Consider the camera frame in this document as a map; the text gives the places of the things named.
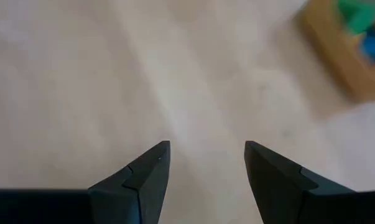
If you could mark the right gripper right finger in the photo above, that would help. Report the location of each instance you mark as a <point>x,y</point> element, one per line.
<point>283,189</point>

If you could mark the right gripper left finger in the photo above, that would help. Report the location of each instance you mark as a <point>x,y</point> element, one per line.
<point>143,186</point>

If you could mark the blue wooden cylinder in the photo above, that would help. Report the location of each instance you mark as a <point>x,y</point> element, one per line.
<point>373,46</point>

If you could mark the yellow plastic bin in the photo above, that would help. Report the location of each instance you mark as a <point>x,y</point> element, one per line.
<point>324,46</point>

